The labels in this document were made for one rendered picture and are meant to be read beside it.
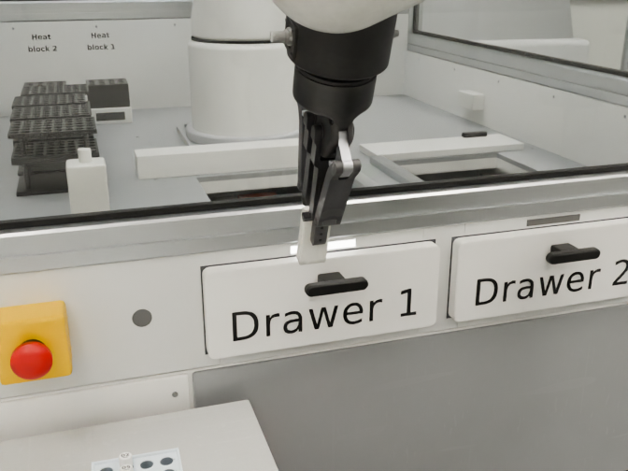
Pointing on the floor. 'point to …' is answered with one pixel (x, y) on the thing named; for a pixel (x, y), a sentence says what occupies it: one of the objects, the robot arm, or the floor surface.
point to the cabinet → (400, 399)
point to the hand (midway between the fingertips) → (314, 235)
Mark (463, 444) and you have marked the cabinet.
